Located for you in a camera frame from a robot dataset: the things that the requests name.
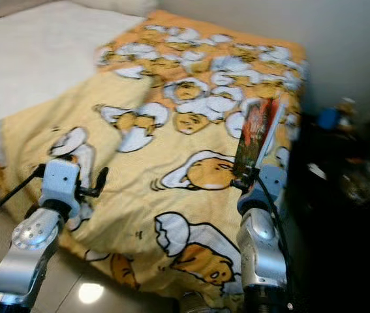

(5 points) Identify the yellow egg cartoon blanket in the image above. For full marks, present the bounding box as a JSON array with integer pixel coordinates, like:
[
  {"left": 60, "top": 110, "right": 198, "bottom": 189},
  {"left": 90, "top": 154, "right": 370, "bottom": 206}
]
[{"left": 0, "top": 10, "right": 309, "bottom": 310}]

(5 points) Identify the dark red book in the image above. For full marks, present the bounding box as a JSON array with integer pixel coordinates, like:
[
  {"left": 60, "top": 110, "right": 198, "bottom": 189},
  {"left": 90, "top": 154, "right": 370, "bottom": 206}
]
[{"left": 232, "top": 97, "right": 285, "bottom": 183}]

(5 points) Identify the small blue object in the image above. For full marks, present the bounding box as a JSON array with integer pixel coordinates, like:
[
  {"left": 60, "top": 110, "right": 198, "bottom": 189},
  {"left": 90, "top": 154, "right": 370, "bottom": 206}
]
[{"left": 317, "top": 108, "right": 341, "bottom": 131}]

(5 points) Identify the small brown figurine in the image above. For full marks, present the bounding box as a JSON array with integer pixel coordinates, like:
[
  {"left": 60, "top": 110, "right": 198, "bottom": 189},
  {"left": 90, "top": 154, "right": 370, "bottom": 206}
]
[{"left": 338, "top": 97, "right": 360, "bottom": 128}]

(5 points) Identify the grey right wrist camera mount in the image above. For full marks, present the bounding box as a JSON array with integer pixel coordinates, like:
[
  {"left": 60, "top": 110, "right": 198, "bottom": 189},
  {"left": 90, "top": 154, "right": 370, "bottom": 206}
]
[{"left": 255, "top": 164, "right": 287, "bottom": 203}]

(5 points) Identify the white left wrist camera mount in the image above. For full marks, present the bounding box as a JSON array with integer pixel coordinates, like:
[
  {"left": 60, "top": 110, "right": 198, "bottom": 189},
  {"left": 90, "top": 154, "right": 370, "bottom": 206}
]
[{"left": 41, "top": 158, "right": 81, "bottom": 208}]

